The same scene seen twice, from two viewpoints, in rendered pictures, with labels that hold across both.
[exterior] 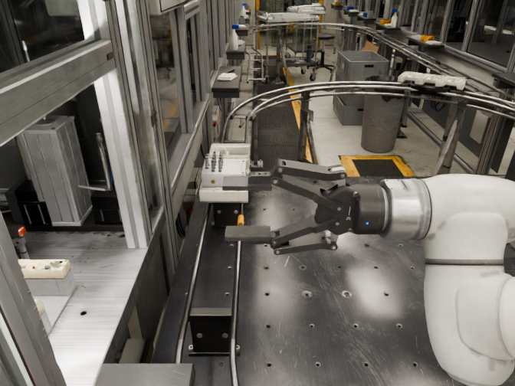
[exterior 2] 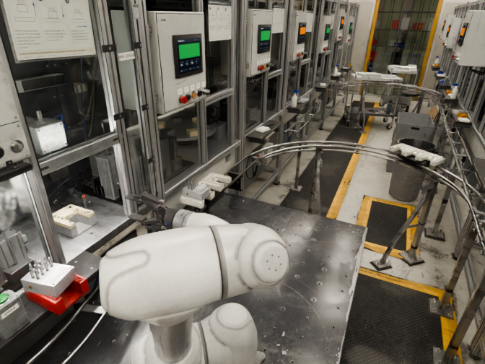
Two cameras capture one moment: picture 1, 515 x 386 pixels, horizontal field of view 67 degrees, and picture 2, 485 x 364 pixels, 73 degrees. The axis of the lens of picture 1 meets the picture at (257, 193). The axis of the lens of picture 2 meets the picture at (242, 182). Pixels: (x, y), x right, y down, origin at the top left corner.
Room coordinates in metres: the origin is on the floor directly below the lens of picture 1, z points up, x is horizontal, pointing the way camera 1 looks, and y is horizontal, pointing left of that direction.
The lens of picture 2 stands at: (-0.32, -0.80, 1.80)
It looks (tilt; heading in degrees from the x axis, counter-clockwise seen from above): 27 degrees down; 24
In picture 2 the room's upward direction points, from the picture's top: 1 degrees clockwise
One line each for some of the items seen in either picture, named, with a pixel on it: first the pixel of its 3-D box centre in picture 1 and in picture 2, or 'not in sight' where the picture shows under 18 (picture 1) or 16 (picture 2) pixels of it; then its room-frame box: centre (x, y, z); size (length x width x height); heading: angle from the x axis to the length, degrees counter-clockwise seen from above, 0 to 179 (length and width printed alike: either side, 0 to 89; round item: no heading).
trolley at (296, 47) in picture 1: (305, 34); (398, 88); (7.39, -0.85, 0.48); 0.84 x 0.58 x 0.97; 8
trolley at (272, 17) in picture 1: (287, 45); (372, 98); (6.11, -0.44, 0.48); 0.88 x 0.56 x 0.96; 108
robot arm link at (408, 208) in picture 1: (397, 209); (184, 222); (0.49, -0.21, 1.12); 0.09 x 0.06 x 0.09; 0
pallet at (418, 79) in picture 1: (431, 84); (415, 157); (2.38, -1.05, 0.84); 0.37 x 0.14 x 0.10; 58
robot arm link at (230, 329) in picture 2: not in sight; (230, 336); (0.34, -0.48, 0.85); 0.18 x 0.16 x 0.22; 133
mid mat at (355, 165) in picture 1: (385, 181); (387, 223); (2.70, -1.00, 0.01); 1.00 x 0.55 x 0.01; 0
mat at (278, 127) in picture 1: (274, 95); (347, 136); (5.17, -0.23, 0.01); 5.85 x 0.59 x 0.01; 0
